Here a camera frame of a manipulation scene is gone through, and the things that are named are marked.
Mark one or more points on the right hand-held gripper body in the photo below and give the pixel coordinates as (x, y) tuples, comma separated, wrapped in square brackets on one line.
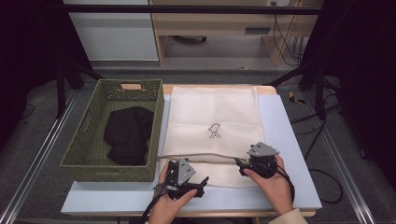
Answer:
[(263, 149)]

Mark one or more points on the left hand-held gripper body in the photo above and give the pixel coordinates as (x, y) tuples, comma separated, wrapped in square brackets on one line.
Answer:
[(184, 172)]

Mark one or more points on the white mesh laundry bag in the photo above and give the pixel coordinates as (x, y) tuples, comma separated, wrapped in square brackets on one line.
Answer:
[(211, 109)]

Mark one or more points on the black cloth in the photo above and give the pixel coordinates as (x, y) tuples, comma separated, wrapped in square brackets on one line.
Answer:
[(127, 133)]

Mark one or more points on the green woven basket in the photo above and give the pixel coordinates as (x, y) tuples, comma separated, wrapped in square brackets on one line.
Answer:
[(84, 155)]

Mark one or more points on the person's left hand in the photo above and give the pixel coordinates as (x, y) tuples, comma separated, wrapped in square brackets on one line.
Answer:
[(165, 211)]

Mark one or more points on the person's right hand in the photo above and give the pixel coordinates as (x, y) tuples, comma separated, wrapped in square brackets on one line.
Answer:
[(277, 193)]

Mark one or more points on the yellow and black tool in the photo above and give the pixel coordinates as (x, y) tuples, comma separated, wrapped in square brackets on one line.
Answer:
[(293, 98)]

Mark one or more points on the black metal stand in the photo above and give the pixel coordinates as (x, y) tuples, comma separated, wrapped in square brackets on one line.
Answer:
[(60, 93), (320, 93)]

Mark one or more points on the chair base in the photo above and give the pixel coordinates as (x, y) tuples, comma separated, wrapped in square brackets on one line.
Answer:
[(190, 39)]

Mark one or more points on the black curtain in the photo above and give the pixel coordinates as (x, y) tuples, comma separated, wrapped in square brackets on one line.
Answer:
[(31, 46), (364, 62)]

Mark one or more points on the light wooden desk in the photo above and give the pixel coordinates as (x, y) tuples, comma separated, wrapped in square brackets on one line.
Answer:
[(211, 23)]

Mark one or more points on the white power outlet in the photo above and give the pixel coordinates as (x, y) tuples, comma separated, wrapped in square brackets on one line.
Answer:
[(277, 2)]

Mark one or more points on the white cabinet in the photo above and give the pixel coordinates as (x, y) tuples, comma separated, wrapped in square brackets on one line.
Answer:
[(115, 34)]

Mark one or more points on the black horizontal bar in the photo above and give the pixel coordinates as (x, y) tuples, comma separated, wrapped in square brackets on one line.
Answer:
[(186, 9)]

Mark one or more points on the aluminium rail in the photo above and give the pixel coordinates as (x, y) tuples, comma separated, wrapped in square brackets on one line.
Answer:
[(34, 168), (345, 174)]

